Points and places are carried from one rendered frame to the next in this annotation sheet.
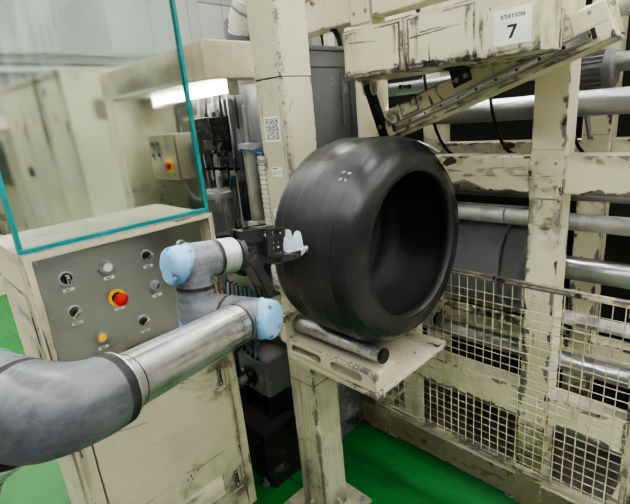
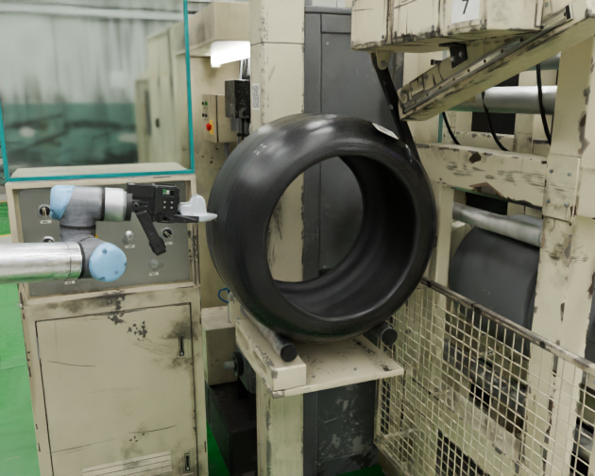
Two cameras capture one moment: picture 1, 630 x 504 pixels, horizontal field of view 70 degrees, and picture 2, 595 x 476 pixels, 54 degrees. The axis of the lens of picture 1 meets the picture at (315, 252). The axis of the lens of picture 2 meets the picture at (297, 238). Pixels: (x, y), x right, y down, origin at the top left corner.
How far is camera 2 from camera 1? 0.69 m
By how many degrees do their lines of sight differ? 22
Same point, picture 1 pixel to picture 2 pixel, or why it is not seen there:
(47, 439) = not seen: outside the picture
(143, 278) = (118, 227)
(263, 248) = (154, 205)
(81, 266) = not seen: hidden behind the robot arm
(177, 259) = (54, 195)
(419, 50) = (400, 22)
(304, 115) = (289, 85)
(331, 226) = (231, 197)
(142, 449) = (88, 390)
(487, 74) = (480, 54)
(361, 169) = (276, 144)
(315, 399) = (268, 399)
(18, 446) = not seen: outside the picture
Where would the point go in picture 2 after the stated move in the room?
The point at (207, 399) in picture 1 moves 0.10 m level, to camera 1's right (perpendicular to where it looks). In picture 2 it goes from (163, 365) to (189, 370)
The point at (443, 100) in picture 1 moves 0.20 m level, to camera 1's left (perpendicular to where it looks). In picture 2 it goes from (442, 81) to (366, 82)
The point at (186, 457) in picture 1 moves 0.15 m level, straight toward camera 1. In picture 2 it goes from (132, 416) to (118, 442)
